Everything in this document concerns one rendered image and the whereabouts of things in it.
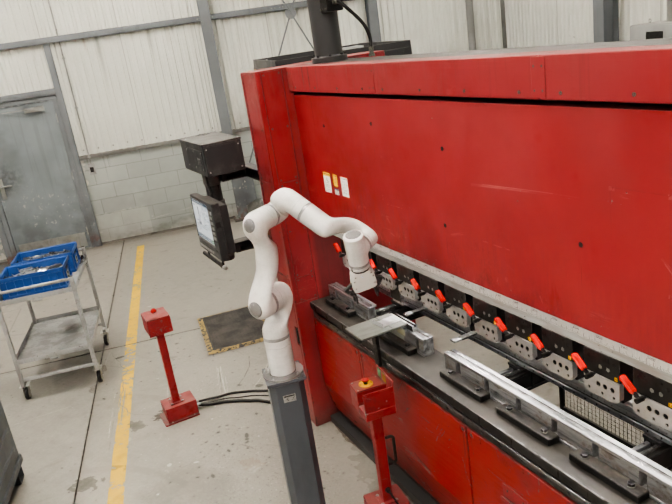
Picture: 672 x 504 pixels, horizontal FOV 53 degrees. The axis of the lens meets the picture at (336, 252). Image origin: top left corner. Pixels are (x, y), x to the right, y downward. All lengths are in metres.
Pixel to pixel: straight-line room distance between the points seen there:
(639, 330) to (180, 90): 8.42
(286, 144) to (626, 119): 2.35
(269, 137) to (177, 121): 6.10
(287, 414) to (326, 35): 1.95
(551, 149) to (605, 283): 0.46
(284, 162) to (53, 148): 6.44
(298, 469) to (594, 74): 2.20
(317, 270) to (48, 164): 6.49
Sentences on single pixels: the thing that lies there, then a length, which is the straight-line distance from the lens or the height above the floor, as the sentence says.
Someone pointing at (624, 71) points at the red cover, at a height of 2.24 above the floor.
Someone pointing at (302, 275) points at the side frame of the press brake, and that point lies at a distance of 4.19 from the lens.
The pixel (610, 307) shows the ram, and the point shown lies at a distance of 2.31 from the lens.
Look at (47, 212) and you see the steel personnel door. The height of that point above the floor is 0.62.
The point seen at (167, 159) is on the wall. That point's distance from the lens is 10.08.
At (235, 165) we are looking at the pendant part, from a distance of 4.07.
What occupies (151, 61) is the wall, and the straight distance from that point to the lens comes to 9.96.
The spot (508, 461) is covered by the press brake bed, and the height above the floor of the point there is 0.75.
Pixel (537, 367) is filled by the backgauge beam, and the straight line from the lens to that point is 3.16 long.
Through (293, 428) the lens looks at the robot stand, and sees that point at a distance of 3.25.
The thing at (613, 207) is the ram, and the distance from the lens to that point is 2.18.
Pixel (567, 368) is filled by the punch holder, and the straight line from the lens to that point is 2.57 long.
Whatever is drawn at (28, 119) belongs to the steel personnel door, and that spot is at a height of 1.90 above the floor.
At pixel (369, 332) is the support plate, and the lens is 3.44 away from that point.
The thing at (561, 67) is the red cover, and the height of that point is 2.26.
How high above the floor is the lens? 2.47
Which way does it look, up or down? 18 degrees down
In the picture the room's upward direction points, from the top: 9 degrees counter-clockwise
